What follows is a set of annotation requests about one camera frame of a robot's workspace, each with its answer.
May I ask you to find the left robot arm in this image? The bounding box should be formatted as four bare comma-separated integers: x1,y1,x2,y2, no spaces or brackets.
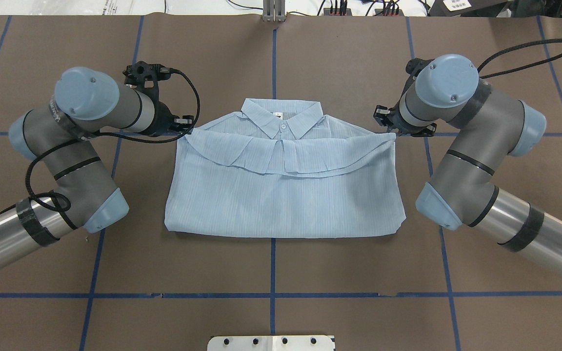
0,61,201,269

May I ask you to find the light blue button-up shirt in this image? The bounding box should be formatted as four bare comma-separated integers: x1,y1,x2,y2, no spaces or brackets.
163,98,406,238

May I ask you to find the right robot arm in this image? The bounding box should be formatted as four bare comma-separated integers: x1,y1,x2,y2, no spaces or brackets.
373,54,562,276

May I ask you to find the aluminium frame post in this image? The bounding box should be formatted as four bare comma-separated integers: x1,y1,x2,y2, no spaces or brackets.
262,0,287,23

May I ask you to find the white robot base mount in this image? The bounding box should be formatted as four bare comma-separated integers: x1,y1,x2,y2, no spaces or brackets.
207,335,336,351

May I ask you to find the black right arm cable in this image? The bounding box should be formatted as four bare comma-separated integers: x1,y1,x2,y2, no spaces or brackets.
476,38,562,79

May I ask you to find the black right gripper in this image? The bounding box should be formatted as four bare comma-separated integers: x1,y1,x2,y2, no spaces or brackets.
373,58,437,137

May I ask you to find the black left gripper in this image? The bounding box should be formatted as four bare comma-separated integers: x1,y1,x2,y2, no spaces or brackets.
122,61,196,137

